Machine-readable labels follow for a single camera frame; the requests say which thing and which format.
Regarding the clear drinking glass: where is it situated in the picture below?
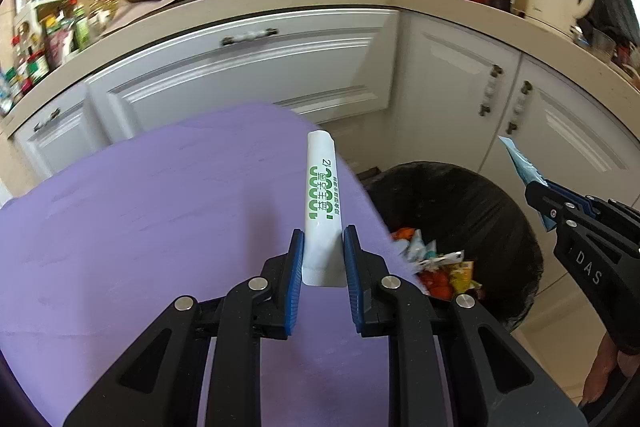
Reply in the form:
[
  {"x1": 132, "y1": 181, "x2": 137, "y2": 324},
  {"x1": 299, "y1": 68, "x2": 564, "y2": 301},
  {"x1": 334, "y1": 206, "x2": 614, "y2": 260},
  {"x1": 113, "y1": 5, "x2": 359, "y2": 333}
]
[{"x1": 590, "y1": 29, "x2": 616, "y2": 62}]

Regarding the small white drawer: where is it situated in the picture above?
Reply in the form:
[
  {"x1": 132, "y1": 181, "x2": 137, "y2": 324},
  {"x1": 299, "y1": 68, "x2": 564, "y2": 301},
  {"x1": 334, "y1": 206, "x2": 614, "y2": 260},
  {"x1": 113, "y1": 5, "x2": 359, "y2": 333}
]
[{"x1": 12, "y1": 82, "x2": 108, "y2": 178}]

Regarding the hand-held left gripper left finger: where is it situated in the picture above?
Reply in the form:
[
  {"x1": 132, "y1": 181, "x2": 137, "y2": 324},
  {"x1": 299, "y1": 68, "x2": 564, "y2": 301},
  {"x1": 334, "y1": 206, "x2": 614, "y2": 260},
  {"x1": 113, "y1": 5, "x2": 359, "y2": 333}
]
[{"x1": 62, "y1": 229, "x2": 305, "y2": 427}]

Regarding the person's right hand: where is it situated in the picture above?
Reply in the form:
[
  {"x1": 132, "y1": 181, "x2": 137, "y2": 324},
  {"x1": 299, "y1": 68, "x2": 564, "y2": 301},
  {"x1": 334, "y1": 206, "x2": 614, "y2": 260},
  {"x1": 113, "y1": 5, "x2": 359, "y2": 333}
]
[{"x1": 580, "y1": 334, "x2": 633, "y2": 410}]

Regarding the light blue stick packet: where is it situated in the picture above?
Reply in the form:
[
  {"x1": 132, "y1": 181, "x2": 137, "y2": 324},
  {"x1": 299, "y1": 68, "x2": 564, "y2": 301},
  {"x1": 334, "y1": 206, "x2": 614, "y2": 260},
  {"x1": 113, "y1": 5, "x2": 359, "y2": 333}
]
[{"x1": 498, "y1": 136, "x2": 557, "y2": 230}]

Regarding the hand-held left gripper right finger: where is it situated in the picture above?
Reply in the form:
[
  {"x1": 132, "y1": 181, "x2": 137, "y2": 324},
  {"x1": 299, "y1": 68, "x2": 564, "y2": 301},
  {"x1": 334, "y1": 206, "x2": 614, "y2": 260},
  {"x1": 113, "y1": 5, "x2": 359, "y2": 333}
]
[{"x1": 342, "y1": 225, "x2": 586, "y2": 427}]

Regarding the white blue printed packet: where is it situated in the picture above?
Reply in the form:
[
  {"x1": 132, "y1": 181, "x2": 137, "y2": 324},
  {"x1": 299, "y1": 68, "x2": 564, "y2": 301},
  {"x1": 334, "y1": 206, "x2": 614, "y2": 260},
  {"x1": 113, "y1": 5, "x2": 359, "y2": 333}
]
[{"x1": 407, "y1": 232, "x2": 438, "y2": 263}]

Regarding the white green tube packet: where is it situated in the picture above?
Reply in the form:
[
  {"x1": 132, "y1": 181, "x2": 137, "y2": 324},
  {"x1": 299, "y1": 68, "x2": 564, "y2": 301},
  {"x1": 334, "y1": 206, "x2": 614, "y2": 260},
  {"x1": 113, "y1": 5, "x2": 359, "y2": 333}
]
[{"x1": 301, "y1": 130, "x2": 347, "y2": 288}]

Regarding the red plastic wrapper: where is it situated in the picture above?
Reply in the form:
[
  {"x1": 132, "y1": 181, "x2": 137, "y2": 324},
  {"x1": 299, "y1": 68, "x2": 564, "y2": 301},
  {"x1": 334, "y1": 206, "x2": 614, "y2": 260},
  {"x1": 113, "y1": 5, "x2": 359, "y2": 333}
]
[{"x1": 419, "y1": 272, "x2": 453, "y2": 300}]

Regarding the black lined waste bin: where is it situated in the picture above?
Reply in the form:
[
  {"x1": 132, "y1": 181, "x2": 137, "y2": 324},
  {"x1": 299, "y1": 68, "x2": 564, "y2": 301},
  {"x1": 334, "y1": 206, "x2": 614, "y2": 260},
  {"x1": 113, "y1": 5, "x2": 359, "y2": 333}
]
[{"x1": 357, "y1": 161, "x2": 546, "y2": 333}]

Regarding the white spice rack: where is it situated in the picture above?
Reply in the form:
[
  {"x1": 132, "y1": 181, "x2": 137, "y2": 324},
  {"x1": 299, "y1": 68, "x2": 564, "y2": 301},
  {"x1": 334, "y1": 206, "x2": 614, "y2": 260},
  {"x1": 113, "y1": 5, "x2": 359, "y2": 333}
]
[{"x1": 15, "y1": 0, "x2": 81, "y2": 38}]

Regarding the wide white drawer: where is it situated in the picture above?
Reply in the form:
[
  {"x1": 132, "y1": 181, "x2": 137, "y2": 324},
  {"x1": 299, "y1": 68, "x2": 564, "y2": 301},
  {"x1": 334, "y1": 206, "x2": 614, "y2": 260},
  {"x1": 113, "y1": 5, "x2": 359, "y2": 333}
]
[{"x1": 85, "y1": 9, "x2": 401, "y2": 142}]

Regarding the purple tablecloth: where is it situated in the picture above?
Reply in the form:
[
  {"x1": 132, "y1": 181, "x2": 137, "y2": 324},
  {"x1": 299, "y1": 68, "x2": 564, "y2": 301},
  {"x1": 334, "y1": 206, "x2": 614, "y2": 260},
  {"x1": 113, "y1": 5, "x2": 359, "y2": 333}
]
[{"x1": 0, "y1": 102, "x2": 446, "y2": 427}]

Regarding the white cabinet door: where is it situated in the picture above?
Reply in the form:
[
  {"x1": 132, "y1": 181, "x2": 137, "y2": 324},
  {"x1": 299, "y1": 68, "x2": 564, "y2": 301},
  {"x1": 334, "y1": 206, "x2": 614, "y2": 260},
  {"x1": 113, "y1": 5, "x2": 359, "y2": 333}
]
[
  {"x1": 480, "y1": 57, "x2": 640, "y2": 228},
  {"x1": 395, "y1": 14, "x2": 521, "y2": 172}
]

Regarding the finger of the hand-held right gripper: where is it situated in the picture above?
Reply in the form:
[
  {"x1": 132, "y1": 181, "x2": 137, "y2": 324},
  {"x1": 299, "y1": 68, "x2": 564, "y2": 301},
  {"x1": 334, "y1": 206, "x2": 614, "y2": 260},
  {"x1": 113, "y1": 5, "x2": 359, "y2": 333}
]
[
  {"x1": 525, "y1": 183, "x2": 608, "y2": 233},
  {"x1": 545, "y1": 179, "x2": 640, "y2": 253}
]

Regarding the cluster of condiment bottles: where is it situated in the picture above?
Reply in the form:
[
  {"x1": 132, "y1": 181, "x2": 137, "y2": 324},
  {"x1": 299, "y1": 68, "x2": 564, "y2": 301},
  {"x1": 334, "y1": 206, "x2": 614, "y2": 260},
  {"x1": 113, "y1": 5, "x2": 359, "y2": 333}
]
[{"x1": 0, "y1": 0, "x2": 91, "y2": 118}]

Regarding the white wrapper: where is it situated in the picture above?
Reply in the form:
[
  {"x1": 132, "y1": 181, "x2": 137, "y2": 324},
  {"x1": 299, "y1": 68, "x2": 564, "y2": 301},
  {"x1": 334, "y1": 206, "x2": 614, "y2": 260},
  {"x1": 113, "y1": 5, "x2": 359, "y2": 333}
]
[{"x1": 417, "y1": 250, "x2": 466, "y2": 270}]

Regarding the yellow wrapper with string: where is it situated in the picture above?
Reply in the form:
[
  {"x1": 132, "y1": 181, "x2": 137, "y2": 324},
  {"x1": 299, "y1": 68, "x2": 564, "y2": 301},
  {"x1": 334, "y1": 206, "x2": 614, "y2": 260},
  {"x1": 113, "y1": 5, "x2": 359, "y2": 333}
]
[{"x1": 447, "y1": 261, "x2": 476, "y2": 293}]

